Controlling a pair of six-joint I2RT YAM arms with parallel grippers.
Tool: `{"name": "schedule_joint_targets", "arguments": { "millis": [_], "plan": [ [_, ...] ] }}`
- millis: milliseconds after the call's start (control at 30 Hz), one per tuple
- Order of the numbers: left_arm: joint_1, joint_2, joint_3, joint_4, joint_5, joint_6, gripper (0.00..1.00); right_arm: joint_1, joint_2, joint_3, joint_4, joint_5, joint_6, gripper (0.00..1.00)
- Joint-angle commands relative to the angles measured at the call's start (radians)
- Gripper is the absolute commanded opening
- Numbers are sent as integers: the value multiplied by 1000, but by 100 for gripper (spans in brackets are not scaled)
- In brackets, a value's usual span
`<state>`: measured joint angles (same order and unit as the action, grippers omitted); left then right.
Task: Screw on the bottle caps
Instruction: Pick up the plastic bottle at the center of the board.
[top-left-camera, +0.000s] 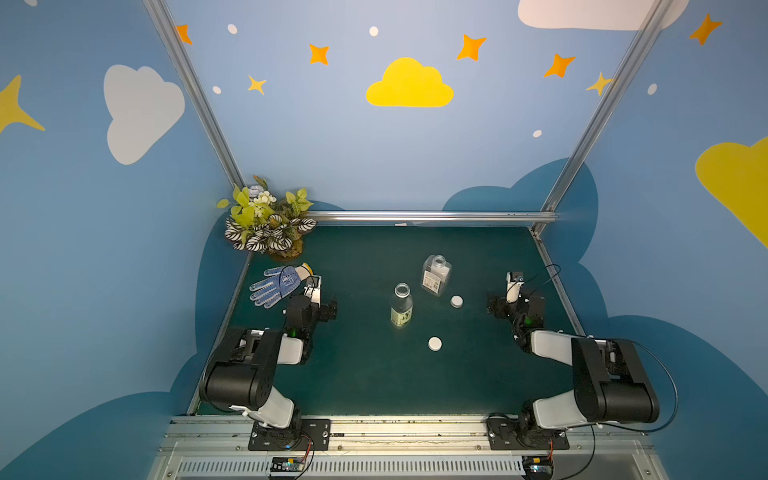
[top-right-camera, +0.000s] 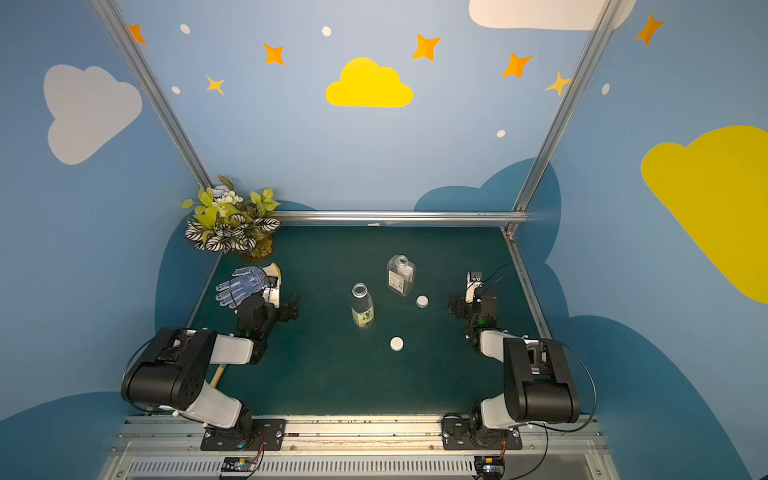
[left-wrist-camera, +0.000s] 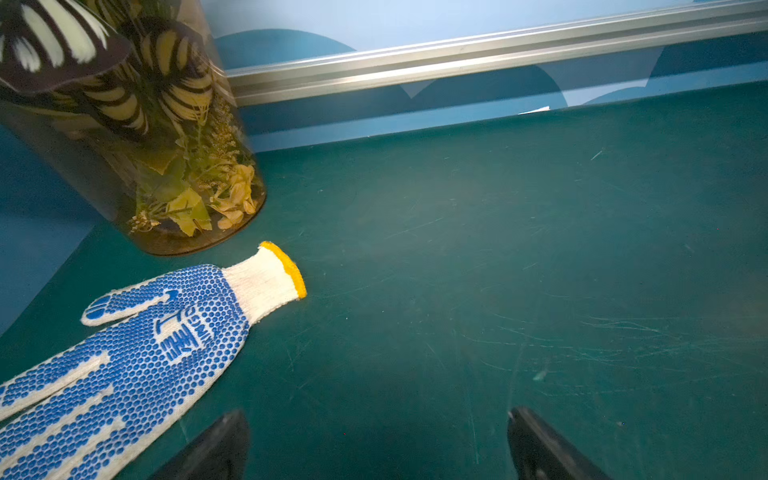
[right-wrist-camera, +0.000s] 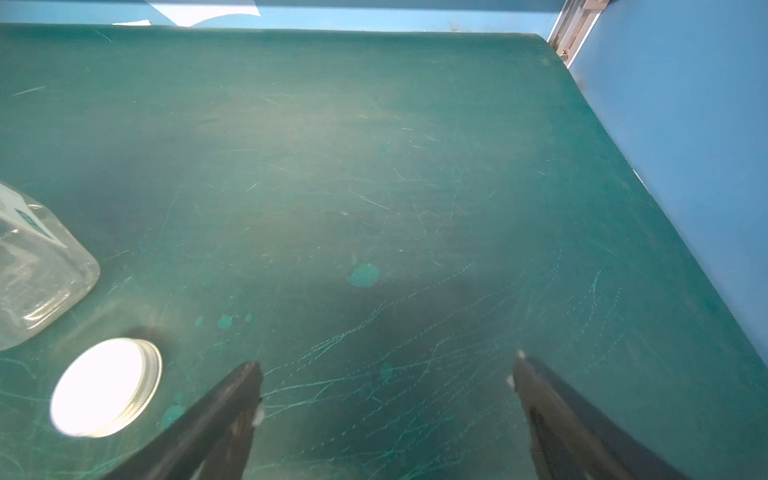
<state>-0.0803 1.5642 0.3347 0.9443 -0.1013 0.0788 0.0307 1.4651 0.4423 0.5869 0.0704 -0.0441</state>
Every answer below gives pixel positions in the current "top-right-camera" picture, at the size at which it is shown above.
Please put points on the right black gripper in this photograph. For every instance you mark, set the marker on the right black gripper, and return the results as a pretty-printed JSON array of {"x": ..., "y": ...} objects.
[{"x": 466, "y": 306}]

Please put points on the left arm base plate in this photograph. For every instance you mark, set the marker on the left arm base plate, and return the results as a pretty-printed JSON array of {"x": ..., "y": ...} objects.
[{"x": 254, "y": 434}]

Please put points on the artificial potted plant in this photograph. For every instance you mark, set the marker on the artificial potted plant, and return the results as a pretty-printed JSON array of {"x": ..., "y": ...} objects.
[{"x": 223, "y": 221}]

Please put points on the square clear bottle white label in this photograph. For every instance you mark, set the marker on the square clear bottle white label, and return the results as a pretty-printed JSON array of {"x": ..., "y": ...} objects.
[{"x": 401, "y": 275}]

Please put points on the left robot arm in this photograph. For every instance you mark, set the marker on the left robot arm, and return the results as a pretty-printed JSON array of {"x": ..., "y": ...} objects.
[{"x": 170, "y": 374}]

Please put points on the left circuit board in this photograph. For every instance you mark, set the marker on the left circuit board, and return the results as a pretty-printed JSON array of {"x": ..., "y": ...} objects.
[{"x": 237, "y": 466}]

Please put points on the aluminium back rail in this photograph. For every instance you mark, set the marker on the aluminium back rail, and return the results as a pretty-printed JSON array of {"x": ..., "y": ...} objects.
[{"x": 402, "y": 217}]

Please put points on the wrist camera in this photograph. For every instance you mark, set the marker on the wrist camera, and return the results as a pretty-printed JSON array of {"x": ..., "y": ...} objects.
[
  {"x": 474, "y": 281},
  {"x": 271, "y": 292}
]

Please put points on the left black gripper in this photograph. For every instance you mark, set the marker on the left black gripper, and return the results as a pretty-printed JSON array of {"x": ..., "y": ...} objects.
[{"x": 279, "y": 308}]

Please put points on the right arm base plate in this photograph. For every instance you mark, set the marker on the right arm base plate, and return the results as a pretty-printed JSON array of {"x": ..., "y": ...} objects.
[{"x": 462, "y": 432}]

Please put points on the blue dotted work glove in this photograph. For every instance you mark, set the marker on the blue dotted work glove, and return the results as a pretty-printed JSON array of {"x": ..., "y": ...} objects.
[{"x": 245, "y": 282}]

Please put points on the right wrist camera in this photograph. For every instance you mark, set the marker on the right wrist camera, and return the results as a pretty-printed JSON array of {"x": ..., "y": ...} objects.
[{"x": 474, "y": 281}]

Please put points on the round clear bottle green label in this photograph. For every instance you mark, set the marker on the round clear bottle green label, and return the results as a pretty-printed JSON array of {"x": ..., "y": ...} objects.
[{"x": 362, "y": 306}]

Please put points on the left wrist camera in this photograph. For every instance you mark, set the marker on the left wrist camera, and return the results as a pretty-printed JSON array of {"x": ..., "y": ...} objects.
[{"x": 271, "y": 292}]

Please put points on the circuit board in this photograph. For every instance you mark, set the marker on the circuit board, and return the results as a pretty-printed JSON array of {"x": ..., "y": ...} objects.
[
  {"x": 237, "y": 466},
  {"x": 488, "y": 468}
]

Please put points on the aluminium corner post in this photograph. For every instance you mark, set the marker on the aluminium corner post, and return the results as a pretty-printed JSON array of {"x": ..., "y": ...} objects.
[
  {"x": 114, "y": 21},
  {"x": 585, "y": 66}
]

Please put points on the aluminium front rail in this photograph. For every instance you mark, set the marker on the aluminium front rail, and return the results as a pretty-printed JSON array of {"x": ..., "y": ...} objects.
[{"x": 352, "y": 447}]

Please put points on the right circuit board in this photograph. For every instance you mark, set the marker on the right circuit board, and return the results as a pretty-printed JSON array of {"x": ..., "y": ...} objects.
[{"x": 488, "y": 468}]

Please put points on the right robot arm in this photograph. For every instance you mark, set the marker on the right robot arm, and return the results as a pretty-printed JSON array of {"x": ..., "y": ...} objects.
[{"x": 537, "y": 384}]

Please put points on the left aluminium corner post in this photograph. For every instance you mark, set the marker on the left aluminium corner post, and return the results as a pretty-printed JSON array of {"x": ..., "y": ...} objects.
[{"x": 114, "y": 21}]

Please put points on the aluminium rail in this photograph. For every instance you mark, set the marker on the aluminium rail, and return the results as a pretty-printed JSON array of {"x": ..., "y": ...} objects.
[
  {"x": 402, "y": 217},
  {"x": 352, "y": 447}
]

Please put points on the right aluminium corner post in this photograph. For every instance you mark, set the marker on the right aluminium corner post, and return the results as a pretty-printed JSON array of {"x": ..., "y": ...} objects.
[{"x": 585, "y": 66}]

